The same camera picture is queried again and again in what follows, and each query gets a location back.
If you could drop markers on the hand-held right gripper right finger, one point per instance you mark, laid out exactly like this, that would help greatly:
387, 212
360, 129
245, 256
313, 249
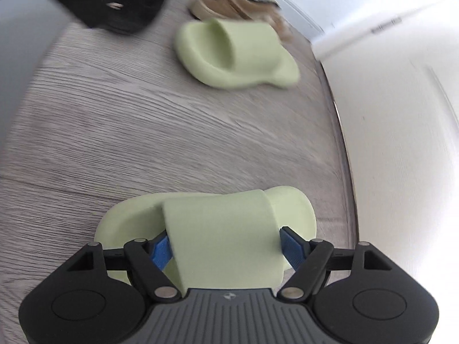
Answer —
292, 249

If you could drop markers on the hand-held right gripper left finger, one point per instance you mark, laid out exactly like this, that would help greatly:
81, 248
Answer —
161, 254

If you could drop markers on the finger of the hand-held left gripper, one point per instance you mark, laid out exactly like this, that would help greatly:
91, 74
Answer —
82, 0

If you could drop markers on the black suede sneaker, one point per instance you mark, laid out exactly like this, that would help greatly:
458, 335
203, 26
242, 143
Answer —
143, 3

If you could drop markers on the light green slide sandal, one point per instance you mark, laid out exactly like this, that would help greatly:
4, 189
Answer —
229, 243
236, 53

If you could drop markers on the white panelled door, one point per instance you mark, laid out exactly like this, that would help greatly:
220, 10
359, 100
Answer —
401, 186

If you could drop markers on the white baseboard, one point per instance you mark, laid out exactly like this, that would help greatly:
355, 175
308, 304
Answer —
340, 39

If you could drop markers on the door hinge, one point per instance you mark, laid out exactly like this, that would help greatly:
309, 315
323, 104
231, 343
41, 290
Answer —
386, 25

